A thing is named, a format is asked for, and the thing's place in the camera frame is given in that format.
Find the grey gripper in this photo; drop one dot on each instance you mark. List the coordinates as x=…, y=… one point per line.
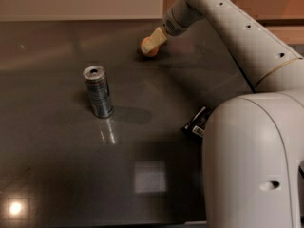
x=172, y=28

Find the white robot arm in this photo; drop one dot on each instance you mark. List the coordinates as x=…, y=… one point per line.
x=253, y=144

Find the silver drink can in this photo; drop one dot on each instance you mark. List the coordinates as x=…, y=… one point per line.
x=98, y=91

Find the black snack packet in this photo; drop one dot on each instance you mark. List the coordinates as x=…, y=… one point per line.
x=196, y=126

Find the orange fruit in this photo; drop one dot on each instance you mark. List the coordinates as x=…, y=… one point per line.
x=151, y=50

